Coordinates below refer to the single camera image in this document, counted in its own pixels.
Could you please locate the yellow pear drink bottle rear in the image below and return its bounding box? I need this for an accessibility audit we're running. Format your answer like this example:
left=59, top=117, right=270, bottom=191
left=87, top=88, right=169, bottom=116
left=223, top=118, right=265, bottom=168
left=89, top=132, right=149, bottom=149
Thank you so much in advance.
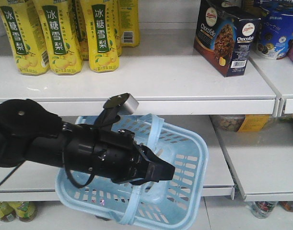
left=118, top=0, right=140, bottom=47

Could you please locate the clear nut jar yellow label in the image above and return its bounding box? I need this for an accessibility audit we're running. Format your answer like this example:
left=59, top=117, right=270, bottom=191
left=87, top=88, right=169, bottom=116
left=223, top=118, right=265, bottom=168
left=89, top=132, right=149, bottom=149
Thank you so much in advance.
left=210, top=115, right=275, bottom=132

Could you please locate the dark chocolate cookie box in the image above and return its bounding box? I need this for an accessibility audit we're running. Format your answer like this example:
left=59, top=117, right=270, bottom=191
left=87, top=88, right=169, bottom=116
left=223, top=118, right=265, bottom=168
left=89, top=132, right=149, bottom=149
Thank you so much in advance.
left=194, top=0, right=261, bottom=77

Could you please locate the white supermarket shelf unit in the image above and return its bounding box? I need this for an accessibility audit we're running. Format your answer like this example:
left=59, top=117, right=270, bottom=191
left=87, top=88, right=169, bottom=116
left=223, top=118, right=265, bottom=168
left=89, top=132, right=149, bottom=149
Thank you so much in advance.
left=0, top=0, right=293, bottom=230

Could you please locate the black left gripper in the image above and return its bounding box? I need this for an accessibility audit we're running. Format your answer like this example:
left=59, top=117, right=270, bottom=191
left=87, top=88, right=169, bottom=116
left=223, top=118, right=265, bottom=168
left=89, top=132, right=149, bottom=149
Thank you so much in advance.
left=94, top=129, right=175, bottom=185

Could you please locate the light blue plastic basket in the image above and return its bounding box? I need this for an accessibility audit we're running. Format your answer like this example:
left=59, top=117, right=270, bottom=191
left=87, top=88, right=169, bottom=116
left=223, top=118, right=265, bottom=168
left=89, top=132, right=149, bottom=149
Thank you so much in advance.
left=55, top=114, right=209, bottom=230

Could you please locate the yellow pear drink bottle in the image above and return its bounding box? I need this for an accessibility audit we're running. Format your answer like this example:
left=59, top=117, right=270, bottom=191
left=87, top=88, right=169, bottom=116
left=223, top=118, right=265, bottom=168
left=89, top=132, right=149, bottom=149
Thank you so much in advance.
left=118, top=0, right=140, bottom=47
left=80, top=0, right=119, bottom=73
left=0, top=0, right=49, bottom=76
left=33, top=0, right=83, bottom=75

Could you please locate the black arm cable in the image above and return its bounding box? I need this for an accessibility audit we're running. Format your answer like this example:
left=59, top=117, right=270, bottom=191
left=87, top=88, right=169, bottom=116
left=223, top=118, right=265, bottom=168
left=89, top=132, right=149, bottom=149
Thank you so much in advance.
left=0, top=162, right=26, bottom=192

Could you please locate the blue white cookie cup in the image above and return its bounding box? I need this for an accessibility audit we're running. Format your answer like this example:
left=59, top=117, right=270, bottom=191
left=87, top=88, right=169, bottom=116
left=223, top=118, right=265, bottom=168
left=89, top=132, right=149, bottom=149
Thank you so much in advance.
left=256, top=0, right=293, bottom=60

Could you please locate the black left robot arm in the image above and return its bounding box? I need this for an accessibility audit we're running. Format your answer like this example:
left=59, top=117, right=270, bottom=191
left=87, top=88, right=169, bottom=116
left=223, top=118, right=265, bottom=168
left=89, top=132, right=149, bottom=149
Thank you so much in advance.
left=0, top=99, right=175, bottom=188

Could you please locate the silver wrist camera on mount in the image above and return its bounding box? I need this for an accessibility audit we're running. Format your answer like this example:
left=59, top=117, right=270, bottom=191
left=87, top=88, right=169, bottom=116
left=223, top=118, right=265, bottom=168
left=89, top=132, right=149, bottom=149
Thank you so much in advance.
left=94, top=93, right=139, bottom=131

